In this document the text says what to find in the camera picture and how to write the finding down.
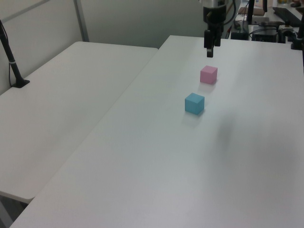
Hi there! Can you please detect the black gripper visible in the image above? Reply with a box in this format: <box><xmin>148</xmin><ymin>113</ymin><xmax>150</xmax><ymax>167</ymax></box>
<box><xmin>202</xmin><ymin>0</ymin><xmax>229</xmax><ymax>58</ymax></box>

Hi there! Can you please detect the pink cube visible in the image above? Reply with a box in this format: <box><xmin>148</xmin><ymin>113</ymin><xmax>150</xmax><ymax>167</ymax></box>
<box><xmin>199</xmin><ymin>65</ymin><xmax>219</xmax><ymax>85</ymax></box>

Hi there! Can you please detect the blue cube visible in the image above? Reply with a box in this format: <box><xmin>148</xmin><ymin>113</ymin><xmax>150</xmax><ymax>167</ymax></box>
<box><xmin>184</xmin><ymin>92</ymin><xmax>205</xmax><ymax>116</ymax></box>

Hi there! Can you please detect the black monitor stand pole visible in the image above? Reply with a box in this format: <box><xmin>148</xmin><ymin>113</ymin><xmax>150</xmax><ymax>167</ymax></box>
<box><xmin>246</xmin><ymin>0</ymin><xmax>255</xmax><ymax>25</ymax></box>

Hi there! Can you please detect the black electronics box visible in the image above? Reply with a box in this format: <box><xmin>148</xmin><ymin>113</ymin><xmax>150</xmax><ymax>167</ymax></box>
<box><xmin>251</xmin><ymin>21</ymin><xmax>285</xmax><ymax>44</ymax></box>

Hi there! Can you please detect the black keyboard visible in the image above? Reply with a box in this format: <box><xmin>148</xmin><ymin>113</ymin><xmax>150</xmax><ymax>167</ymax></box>
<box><xmin>272</xmin><ymin>7</ymin><xmax>303</xmax><ymax>27</ymax></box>

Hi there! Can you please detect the black clamp stand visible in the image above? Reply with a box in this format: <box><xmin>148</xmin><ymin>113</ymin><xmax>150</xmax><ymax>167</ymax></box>
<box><xmin>278</xmin><ymin>14</ymin><xmax>304</xmax><ymax>50</ymax></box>

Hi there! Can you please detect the black cable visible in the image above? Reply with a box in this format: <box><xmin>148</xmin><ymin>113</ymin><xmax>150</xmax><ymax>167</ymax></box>
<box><xmin>223</xmin><ymin>0</ymin><xmax>238</xmax><ymax>26</ymax></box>

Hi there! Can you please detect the grey partition post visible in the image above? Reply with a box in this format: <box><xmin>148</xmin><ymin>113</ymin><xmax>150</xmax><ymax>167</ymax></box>
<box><xmin>73</xmin><ymin>0</ymin><xmax>90</xmax><ymax>42</ymax></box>

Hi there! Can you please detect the black camera stand pole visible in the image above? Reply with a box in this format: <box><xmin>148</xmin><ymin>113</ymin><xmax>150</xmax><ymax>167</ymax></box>
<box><xmin>0</xmin><ymin>19</ymin><xmax>30</xmax><ymax>89</ymax></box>

